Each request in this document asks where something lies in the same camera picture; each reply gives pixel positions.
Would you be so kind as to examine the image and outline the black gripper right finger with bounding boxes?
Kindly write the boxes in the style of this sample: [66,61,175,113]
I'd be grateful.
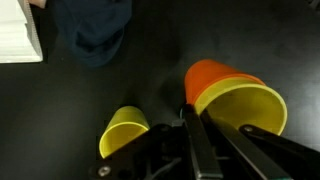
[198,108,320,180]

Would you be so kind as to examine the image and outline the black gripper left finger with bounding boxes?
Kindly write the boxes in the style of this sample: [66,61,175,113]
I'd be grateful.
[88,103,224,180]

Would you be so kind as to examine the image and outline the yellow plastic cup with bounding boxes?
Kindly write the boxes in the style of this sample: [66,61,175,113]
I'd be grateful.
[194,77,288,136]

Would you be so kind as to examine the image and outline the orange plastic cup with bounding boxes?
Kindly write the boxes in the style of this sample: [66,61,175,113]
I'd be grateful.
[184,59,266,105]

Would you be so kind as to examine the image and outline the yellow-green plastic cup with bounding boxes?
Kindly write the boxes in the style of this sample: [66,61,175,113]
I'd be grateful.
[98,105,150,159]

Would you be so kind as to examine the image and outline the navy blue cloth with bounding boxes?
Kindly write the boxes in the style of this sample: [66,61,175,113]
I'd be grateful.
[54,0,133,69]

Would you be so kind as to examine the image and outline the open white book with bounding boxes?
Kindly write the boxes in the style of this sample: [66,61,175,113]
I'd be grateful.
[0,0,44,64]

